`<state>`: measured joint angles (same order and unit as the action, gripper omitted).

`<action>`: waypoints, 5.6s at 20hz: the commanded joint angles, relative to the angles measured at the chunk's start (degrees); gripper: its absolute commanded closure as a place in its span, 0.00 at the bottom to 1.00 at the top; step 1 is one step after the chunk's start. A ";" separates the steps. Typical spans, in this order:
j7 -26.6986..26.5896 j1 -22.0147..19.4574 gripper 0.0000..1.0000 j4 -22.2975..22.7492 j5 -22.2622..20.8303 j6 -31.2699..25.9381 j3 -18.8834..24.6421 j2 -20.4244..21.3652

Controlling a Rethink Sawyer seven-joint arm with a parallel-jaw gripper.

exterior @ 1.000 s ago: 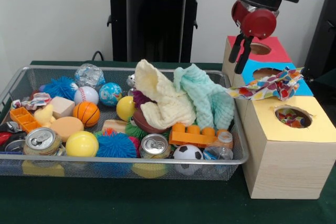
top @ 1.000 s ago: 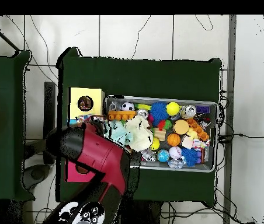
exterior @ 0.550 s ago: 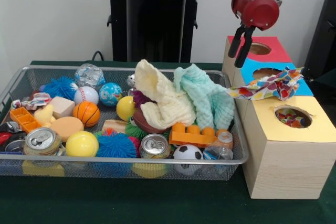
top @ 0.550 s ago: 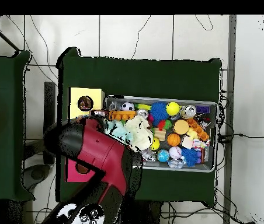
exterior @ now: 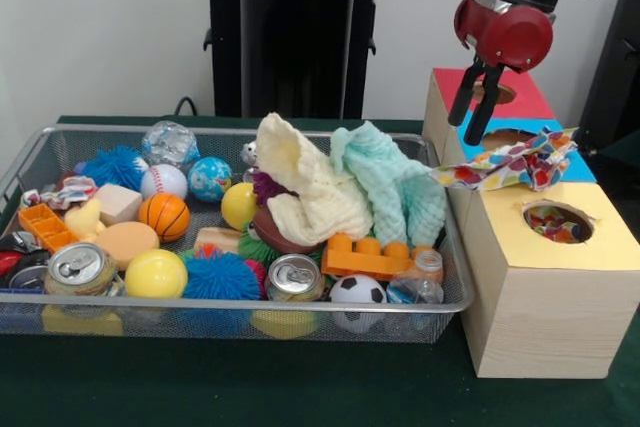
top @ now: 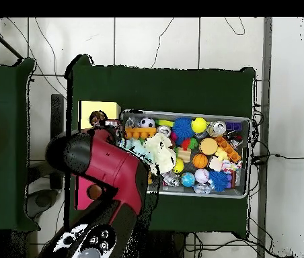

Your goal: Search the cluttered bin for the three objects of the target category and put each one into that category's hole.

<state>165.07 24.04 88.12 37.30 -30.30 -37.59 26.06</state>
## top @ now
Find cream waffle cloth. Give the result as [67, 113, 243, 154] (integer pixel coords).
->
[144, 132, 178, 175]

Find light teal waffle cloth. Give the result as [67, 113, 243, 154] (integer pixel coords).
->
[119, 138, 154, 165]

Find wooden box with three holes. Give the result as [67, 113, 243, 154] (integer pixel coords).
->
[75, 100, 122, 211]

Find orange toy building block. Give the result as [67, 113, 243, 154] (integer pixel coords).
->
[124, 126, 157, 140]

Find black and white soccer ball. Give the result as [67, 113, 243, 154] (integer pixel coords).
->
[140, 117, 156, 129]

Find blue spiky rubber ball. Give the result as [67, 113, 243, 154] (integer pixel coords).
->
[172, 117, 195, 140]
[208, 169, 232, 192]

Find yellow smooth ball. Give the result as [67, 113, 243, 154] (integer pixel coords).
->
[191, 117, 207, 134]

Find blue and green globe ball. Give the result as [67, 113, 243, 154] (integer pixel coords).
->
[180, 172, 196, 187]

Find orange toy basketball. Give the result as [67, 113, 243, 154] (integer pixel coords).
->
[192, 153, 208, 169]

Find white toy baseball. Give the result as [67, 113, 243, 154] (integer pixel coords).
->
[194, 168, 210, 183]

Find grey stand base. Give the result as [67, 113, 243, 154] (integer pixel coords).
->
[25, 188, 59, 220]

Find dark green side table cloth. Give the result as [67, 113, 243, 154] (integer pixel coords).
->
[0, 58, 41, 232]

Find shallow wire mesh bin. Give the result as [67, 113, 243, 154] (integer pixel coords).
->
[116, 108, 252, 199]

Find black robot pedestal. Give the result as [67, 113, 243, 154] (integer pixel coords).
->
[151, 230, 189, 258]

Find black power cable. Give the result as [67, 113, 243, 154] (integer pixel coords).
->
[251, 153, 304, 165]

